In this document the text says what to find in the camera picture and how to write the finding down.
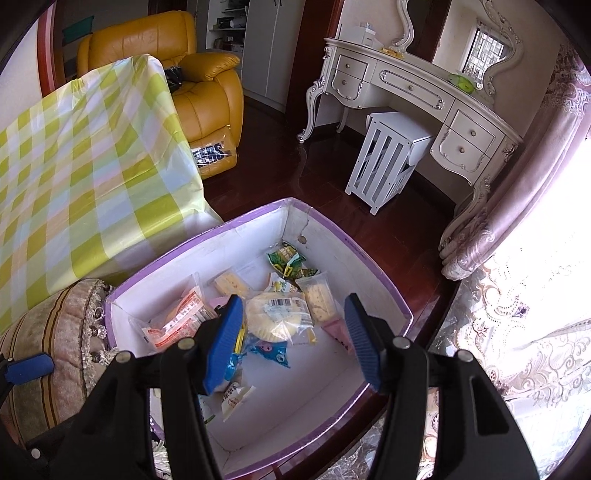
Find white ornate vanity dresser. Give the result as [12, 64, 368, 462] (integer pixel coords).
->
[298, 37, 525, 280]

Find pink patterned curtain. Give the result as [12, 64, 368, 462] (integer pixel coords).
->
[438, 44, 591, 282]

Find blue clear cartoon packet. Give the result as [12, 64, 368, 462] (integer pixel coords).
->
[245, 335, 291, 370]

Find white biscuit packet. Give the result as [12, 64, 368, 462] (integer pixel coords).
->
[217, 381, 257, 423]

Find pink chocolate packet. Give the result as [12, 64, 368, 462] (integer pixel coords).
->
[321, 318, 356, 354]

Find white wardrobe cabinet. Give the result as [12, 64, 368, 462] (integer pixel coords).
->
[205, 0, 305, 112]

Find green checkered tablecloth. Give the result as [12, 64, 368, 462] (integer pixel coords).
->
[0, 54, 222, 335]

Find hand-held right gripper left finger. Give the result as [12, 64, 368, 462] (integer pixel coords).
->
[51, 295, 245, 480]

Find blue white printed bag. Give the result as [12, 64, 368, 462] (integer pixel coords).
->
[189, 134, 238, 169]

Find yellow leather armchair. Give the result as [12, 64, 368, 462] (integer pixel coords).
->
[76, 10, 245, 181]

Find round bread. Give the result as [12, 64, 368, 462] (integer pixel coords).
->
[233, 291, 319, 356]

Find purple-rimmed white box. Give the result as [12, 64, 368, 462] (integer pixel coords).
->
[104, 198, 414, 480]

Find floral lace curtain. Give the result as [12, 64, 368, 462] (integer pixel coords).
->
[323, 185, 591, 480]

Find striped fringed cushion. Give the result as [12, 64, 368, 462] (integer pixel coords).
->
[0, 277, 116, 444]

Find small white box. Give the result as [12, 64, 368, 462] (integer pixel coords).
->
[339, 24, 384, 49]

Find white slatted stool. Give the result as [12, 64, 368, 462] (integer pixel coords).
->
[344, 111, 435, 215]

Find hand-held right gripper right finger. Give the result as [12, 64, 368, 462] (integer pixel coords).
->
[344, 294, 539, 480]

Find white green snack packet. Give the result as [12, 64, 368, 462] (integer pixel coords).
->
[265, 272, 301, 296]

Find green yellow snack packet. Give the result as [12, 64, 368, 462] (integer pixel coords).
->
[284, 258, 319, 282]
[267, 244, 301, 273]

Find dark green sheet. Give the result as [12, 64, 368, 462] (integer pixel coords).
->
[62, 16, 95, 44]

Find clear bag pale biscuits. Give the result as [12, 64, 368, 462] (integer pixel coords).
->
[212, 271, 252, 298]
[295, 271, 338, 324]

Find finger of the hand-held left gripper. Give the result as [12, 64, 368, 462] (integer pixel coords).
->
[0, 352, 55, 407]
[21, 425, 75, 480]

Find ornate white mirror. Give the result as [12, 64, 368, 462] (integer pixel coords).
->
[390, 0, 525, 97]

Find orange white cracker packet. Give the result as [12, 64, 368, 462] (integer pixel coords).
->
[128, 284, 218, 349]

